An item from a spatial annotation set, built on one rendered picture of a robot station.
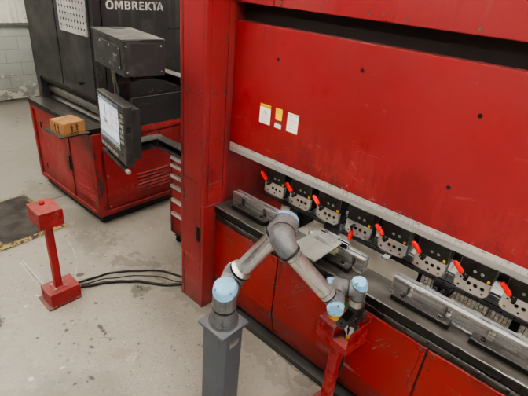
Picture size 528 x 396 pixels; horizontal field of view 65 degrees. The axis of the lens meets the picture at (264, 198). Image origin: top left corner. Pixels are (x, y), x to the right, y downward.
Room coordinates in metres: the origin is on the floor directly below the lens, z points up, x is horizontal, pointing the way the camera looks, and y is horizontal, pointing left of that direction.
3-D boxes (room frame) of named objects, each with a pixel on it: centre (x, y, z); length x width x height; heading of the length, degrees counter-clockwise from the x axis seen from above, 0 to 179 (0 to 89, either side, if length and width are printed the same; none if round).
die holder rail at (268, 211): (2.41, 0.01, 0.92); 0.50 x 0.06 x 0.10; 49
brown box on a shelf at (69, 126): (3.35, 1.75, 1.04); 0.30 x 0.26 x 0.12; 51
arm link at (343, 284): (1.54, -0.38, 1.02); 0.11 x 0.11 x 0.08; 80
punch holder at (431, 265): (1.68, -0.85, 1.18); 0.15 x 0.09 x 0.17; 49
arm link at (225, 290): (1.52, 0.14, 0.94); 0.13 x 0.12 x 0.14; 170
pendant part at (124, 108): (2.39, 0.91, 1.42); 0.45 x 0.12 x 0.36; 40
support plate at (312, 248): (1.94, -0.31, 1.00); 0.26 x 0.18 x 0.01; 139
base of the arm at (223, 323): (1.52, 0.14, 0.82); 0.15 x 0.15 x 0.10
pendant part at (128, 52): (2.48, 0.88, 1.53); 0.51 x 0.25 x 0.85; 40
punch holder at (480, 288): (1.55, -1.00, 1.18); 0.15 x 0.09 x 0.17; 49
